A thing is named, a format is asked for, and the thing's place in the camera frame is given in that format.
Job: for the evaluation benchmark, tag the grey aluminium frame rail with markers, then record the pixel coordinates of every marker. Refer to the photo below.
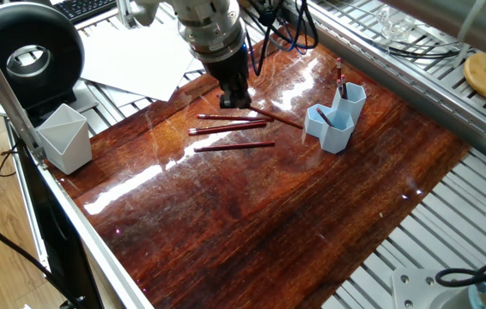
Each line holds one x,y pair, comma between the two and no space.
7,90

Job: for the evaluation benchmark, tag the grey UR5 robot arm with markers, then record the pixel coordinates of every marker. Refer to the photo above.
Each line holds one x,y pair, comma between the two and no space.
213,21

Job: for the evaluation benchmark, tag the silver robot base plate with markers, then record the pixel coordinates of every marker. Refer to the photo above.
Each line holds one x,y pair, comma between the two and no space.
415,292

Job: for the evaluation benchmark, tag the brown wood-grain board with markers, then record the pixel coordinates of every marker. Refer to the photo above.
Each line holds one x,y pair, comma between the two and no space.
252,223

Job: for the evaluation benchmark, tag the clear plastic container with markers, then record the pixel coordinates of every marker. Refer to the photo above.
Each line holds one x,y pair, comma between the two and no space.
393,21

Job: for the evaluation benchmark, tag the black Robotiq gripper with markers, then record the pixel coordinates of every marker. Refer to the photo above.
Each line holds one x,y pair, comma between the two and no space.
226,67

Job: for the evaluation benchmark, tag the large white paper sheet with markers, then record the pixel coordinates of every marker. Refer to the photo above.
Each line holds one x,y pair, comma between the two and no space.
131,64

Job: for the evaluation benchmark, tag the grey pentagonal pen holder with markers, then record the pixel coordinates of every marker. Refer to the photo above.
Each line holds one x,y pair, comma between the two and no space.
67,150

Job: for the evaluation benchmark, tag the small white paper sheet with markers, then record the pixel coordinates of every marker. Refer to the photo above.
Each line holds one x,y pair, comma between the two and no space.
153,33

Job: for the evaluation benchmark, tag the light blue hexagonal pen holder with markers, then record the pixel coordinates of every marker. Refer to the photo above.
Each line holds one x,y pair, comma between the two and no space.
329,137

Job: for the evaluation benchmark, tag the black keyboard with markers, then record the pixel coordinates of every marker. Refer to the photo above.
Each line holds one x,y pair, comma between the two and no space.
88,9

